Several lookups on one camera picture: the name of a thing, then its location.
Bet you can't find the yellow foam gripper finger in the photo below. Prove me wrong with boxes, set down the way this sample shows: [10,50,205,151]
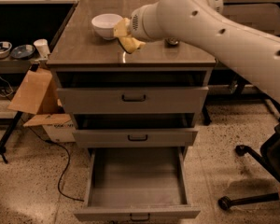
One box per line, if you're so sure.
[114,18,131,37]

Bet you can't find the yellow sponge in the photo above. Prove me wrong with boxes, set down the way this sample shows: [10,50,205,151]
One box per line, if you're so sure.
[119,37,146,54]

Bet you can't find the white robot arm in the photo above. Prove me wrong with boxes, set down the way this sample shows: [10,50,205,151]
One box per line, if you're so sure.
[114,0,280,104]

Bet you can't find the grey drawer cabinet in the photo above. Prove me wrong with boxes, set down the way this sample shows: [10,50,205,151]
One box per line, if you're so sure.
[46,0,218,161]

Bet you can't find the grey top drawer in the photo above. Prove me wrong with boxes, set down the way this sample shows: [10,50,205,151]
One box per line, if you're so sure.
[57,87,208,114]

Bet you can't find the grey drawer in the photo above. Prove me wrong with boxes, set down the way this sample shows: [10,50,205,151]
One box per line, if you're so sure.
[75,147,200,223]
[57,87,208,114]
[73,128,198,147]

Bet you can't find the grey middle drawer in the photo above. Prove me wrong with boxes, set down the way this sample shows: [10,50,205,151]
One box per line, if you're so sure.
[73,128,198,147]

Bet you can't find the grey bottom drawer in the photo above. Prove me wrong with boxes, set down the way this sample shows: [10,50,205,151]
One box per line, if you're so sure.
[75,147,200,223]

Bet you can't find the white ceramic bowl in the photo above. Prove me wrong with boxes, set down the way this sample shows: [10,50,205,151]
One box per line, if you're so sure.
[91,13,122,40]

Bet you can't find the crushed silver can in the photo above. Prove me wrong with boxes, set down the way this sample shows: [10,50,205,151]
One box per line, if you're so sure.
[166,38,179,46]

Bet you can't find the white paper cup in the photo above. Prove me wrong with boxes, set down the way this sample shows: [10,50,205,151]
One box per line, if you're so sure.
[34,39,50,58]

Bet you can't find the dark blue plate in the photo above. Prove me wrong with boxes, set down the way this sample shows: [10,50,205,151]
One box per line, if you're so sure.
[10,45,35,60]

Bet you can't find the brown cardboard box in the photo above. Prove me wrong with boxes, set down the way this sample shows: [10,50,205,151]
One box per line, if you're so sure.
[8,68,75,143]

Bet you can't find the blue patterned bowl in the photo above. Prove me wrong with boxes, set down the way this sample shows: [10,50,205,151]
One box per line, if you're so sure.
[0,41,12,59]

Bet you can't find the grey left side shelf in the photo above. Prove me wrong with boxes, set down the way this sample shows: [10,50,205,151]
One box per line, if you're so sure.
[0,57,48,75]

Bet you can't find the black tripod stand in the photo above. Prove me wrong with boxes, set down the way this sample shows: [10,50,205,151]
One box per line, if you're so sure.
[0,67,38,163]

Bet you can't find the black office chair base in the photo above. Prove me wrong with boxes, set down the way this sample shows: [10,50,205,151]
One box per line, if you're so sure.
[217,122,280,212]

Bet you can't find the black power cable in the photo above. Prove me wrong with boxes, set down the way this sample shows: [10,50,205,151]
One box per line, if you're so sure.
[20,119,85,203]

